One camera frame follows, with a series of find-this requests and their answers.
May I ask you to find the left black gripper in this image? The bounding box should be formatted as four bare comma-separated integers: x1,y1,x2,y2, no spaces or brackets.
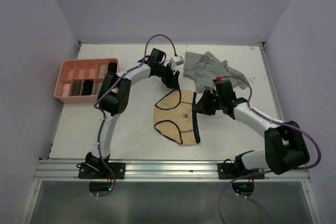
156,62,180,90

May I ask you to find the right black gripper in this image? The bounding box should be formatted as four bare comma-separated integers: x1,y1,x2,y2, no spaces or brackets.
192,88,224,115

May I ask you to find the beige navy-trimmed underwear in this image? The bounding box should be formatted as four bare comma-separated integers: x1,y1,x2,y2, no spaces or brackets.
153,90,201,146

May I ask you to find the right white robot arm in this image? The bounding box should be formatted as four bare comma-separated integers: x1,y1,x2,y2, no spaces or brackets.
192,80,310,178

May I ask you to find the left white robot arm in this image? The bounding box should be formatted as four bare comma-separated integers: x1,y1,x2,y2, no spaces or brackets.
85,48,180,178

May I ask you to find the grey striped underwear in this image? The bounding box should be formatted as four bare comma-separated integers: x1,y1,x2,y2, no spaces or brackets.
183,51,248,93

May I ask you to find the black rolled cloth back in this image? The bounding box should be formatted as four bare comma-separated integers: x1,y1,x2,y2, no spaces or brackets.
107,62,118,74

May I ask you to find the black rolled cloth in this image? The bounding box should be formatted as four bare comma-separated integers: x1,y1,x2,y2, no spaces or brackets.
107,62,118,74
81,80,94,95

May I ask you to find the beige rolled cloth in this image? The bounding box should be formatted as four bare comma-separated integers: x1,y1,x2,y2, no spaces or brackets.
98,64,107,78

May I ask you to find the grey rolled cloth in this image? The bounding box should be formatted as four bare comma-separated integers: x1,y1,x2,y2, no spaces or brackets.
95,82,102,95

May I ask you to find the black rolled cloth front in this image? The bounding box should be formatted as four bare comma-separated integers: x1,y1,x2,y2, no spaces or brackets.
81,80,94,95

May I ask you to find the pink divided storage tray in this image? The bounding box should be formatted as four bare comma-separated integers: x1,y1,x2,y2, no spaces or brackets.
54,58,119,104

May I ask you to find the olive rolled cloth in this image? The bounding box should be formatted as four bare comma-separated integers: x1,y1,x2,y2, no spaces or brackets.
71,81,82,96

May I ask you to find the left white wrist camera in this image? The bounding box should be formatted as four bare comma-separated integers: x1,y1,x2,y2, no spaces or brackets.
170,56,184,68

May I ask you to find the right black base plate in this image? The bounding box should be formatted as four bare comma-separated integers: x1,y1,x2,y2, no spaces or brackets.
217,159,259,180

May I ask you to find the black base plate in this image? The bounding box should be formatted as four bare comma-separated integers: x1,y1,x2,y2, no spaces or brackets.
217,159,259,180
76,162,125,179

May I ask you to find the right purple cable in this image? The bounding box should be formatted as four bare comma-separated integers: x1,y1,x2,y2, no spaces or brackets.
218,74,322,224

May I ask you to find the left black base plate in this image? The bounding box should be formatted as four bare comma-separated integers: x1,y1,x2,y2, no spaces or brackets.
76,162,125,179

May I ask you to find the aluminium mounting rail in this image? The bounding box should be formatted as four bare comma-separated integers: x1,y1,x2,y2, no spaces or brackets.
33,158,311,183

